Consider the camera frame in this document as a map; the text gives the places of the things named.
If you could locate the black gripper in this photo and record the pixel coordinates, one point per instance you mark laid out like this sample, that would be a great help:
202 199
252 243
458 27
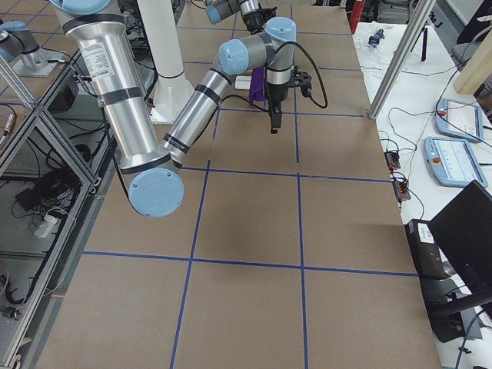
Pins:
275 93
255 18

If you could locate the purple microfiber towel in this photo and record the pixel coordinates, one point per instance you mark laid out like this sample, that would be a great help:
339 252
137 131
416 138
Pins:
256 90

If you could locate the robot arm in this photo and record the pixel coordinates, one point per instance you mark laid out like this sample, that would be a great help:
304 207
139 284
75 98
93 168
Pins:
217 11
149 165

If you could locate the white towel rack base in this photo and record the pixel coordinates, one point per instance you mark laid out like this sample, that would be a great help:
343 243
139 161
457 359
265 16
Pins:
242 82

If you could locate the red fire extinguisher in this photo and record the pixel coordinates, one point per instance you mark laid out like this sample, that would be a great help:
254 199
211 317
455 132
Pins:
355 15

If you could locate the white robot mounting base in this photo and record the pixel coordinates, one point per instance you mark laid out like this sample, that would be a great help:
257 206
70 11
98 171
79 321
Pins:
173 89

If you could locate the dark blue object on table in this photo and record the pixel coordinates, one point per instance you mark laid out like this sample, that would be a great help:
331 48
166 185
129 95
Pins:
375 39

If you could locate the upper orange connector block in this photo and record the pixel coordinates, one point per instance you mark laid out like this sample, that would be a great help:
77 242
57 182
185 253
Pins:
392 159

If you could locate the orange connector block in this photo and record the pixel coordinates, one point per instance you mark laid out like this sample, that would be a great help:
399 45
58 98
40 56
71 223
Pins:
392 159
400 186

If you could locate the lower orange connector block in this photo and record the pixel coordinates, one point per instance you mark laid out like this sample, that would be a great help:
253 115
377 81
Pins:
400 186

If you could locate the black tripod leg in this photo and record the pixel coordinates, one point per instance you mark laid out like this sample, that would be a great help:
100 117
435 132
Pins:
424 44

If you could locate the upper teach pendant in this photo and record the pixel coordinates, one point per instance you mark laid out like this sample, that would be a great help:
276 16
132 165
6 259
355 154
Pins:
459 119

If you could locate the teach pendant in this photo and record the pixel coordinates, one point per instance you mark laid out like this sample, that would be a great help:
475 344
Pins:
452 162
459 119

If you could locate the lower teach pendant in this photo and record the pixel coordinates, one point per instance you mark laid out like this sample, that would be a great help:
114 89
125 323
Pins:
452 162

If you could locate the wooden board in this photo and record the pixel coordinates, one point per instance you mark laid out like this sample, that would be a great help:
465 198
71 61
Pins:
476 32

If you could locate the black computer box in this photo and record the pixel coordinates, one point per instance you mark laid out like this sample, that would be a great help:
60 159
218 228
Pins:
425 252

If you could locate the black monitor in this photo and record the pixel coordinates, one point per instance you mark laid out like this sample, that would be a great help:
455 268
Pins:
462 230

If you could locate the black monitor stand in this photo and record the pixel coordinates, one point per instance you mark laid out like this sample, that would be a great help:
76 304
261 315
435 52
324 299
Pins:
450 311

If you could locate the aluminium frame post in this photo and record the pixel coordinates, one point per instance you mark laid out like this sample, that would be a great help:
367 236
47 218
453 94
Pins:
408 39

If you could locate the aluminium frame cage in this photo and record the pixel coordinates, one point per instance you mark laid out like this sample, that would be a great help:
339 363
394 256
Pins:
54 169

